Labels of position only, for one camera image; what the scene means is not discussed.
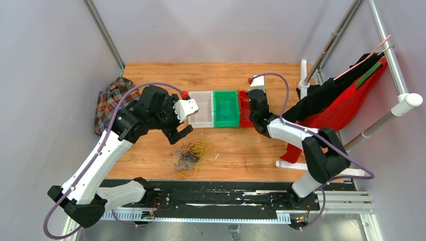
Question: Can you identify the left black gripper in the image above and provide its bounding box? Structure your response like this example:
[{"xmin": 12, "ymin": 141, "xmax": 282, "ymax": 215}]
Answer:
[{"xmin": 149, "ymin": 94, "xmax": 193, "ymax": 144}]

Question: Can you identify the plaid cloth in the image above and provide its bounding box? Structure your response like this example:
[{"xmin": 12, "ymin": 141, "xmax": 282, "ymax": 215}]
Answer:
[{"xmin": 94, "ymin": 77, "xmax": 134, "ymax": 136}]

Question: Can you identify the blue cable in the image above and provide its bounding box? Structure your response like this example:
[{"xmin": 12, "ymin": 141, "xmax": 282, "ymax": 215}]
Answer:
[{"xmin": 218, "ymin": 99, "xmax": 235, "ymax": 119}]

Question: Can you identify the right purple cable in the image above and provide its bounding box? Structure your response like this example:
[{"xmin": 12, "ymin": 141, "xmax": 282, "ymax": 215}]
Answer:
[{"xmin": 248, "ymin": 72, "xmax": 376, "ymax": 230}]

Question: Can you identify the red plastic bin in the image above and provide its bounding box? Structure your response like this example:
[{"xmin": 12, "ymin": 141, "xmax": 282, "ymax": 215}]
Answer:
[{"xmin": 238, "ymin": 89, "xmax": 269, "ymax": 133}]

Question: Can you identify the cable bundle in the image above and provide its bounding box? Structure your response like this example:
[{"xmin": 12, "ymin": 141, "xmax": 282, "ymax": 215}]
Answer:
[{"xmin": 173, "ymin": 141, "xmax": 217, "ymax": 180}]

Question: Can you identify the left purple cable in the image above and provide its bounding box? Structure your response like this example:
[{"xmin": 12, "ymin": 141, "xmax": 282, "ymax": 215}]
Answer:
[{"xmin": 44, "ymin": 81, "xmax": 190, "ymax": 240}]

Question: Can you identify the black garment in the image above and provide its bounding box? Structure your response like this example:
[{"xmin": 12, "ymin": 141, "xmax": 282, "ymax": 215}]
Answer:
[{"xmin": 282, "ymin": 53, "xmax": 384, "ymax": 123}]

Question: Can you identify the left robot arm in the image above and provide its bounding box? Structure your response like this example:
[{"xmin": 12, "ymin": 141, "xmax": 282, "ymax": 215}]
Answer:
[{"xmin": 48, "ymin": 82, "xmax": 199, "ymax": 228}]

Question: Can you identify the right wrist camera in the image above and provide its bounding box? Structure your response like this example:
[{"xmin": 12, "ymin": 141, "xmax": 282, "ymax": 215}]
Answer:
[{"xmin": 249, "ymin": 75, "xmax": 266, "ymax": 93}]

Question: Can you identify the red garment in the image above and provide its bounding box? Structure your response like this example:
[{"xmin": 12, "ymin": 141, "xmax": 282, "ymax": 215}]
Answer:
[{"xmin": 279, "ymin": 57, "xmax": 389, "ymax": 164}]

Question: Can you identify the pink hanger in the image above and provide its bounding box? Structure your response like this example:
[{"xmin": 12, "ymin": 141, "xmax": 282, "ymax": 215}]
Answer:
[{"xmin": 333, "ymin": 35, "xmax": 391, "ymax": 81}]

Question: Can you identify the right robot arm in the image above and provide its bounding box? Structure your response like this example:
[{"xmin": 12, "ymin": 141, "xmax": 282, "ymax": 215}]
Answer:
[{"xmin": 248, "ymin": 89, "xmax": 350, "ymax": 209}]

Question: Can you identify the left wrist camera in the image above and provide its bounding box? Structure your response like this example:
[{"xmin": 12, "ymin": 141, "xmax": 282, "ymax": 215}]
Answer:
[{"xmin": 173, "ymin": 98, "xmax": 199, "ymax": 123}]

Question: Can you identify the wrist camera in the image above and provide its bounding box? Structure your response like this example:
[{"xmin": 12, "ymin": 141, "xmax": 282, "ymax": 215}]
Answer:
[
  {"xmin": 249, "ymin": 75, "xmax": 266, "ymax": 93},
  {"xmin": 173, "ymin": 98, "xmax": 199, "ymax": 123}
]

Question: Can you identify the white plastic bin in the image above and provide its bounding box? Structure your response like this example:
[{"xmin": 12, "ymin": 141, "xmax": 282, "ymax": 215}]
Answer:
[{"xmin": 188, "ymin": 91, "xmax": 214, "ymax": 129}]

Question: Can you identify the green plastic bin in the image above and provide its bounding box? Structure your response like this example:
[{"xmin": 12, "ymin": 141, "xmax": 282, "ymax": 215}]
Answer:
[{"xmin": 213, "ymin": 90, "xmax": 240, "ymax": 128}]

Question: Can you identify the metal clothes rack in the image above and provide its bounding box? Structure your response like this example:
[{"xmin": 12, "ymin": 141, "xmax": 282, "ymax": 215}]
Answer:
[{"xmin": 275, "ymin": 0, "xmax": 424, "ymax": 177}]

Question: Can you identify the purple cable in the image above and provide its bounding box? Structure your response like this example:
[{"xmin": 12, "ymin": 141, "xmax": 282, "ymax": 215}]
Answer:
[
  {"xmin": 44, "ymin": 81, "xmax": 190, "ymax": 240},
  {"xmin": 248, "ymin": 72, "xmax": 376, "ymax": 230}
]

